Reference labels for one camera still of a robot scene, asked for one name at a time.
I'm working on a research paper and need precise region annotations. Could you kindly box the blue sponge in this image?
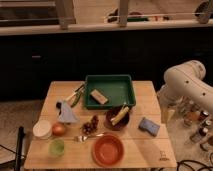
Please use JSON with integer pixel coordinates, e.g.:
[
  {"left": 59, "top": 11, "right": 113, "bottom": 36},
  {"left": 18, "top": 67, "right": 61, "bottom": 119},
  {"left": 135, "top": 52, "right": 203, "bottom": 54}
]
[{"left": 138, "top": 118, "right": 160, "bottom": 137}]

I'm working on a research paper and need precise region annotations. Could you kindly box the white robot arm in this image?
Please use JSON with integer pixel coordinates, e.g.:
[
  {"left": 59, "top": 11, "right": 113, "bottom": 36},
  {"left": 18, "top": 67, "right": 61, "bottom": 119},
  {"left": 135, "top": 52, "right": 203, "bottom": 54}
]
[{"left": 157, "top": 60, "right": 213, "bottom": 123}]

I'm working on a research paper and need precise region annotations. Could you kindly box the dark brown bowl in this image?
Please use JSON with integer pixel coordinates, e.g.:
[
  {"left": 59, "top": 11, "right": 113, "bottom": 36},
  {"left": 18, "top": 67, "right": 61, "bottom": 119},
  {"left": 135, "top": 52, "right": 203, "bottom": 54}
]
[{"left": 104, "top": 106, "right": 130, "bottom": 131}]

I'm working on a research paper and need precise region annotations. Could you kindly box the red bowl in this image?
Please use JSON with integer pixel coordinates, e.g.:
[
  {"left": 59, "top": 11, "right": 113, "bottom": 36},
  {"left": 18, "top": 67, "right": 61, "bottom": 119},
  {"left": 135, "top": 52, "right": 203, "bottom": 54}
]
[{"left": 91, "top": 134, "right": 124, "bottom": 167}]

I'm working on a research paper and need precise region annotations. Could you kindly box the white bowl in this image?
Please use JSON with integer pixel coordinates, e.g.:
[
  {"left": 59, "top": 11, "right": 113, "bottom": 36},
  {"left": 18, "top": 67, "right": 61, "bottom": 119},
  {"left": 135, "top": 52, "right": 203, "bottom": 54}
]
[{"left": 33, "top": 120, "right": 52, "bottom": 139}]

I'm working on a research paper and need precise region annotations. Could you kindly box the corn cob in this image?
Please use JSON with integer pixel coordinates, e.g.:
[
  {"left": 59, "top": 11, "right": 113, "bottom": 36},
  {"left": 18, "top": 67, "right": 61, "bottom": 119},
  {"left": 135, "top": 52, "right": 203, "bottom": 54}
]
[{"left": 111, "top": 106, "right": 129, "bottom": 126}]

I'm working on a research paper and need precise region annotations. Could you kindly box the green plastic tray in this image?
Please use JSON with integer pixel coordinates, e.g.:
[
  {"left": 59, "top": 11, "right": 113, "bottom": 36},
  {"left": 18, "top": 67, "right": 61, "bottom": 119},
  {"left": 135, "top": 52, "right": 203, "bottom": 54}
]
[{"left": 83, "top": 75, "right": 136, "bottom": 110}]

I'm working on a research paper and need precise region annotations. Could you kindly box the tan block in tray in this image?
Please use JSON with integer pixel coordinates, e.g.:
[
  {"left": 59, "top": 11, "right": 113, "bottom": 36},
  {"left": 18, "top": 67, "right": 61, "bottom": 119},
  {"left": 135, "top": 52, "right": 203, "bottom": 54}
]
[{"left": 90, "top": 89, "right": 108, "bottom": 105}]

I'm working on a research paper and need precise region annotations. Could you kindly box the bunch of dark grapes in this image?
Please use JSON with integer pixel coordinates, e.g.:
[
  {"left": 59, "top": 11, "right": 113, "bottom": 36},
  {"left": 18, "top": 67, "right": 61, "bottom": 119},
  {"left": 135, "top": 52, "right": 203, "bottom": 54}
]
[{"left": 81, "top": 115, "right": 99, "bottom": 135}]

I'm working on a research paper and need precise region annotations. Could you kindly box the silver fork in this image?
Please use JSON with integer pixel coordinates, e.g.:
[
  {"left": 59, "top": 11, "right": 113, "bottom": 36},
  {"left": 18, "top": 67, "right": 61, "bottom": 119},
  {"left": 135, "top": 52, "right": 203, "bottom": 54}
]
[{"left": 73, "top": 133, "right": 105, "bottom": 142}]

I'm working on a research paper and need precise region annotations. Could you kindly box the green chili pepper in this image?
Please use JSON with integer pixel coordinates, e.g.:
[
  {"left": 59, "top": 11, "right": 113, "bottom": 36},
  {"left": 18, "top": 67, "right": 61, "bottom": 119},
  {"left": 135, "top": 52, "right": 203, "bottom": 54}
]
[{"left": 71, "top": 91, "right": 82, "bottom": 108}]

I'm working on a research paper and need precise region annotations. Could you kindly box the wooden folding table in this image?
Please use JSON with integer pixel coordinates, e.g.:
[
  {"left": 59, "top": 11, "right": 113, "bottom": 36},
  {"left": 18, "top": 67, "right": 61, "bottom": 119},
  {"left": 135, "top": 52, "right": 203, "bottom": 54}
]
[{"left": 24, "top": 81, "right": 176, "bottom": 170}]

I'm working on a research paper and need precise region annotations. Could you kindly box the light blue cloth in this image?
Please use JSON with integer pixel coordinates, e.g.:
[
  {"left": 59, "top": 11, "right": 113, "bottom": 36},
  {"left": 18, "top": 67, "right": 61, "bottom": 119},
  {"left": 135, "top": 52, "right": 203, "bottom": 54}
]
[{"left": 56, "top": 101, "right": 79, "bottom": 124}]

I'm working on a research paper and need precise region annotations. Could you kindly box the orange onion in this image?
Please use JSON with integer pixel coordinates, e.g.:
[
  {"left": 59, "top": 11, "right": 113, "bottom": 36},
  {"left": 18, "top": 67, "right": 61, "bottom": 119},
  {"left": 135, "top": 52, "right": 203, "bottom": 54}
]
[{"left": 52, "top": 123, "right": 66, "bottom": 136}]

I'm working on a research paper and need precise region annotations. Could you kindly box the green cup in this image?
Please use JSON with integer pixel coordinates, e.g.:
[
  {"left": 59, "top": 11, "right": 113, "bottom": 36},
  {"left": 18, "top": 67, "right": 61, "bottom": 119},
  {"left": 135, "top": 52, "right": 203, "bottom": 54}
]
[{"left": 49, "top": 139, "right": 65, "bottom": 157}]

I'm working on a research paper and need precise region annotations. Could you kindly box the white handled knife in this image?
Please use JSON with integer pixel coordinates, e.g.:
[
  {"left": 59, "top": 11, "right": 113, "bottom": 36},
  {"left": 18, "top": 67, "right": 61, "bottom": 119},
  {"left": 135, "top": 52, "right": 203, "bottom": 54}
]
[{"left": 65, "top": 84, "right": 84, "bottom": 101}]

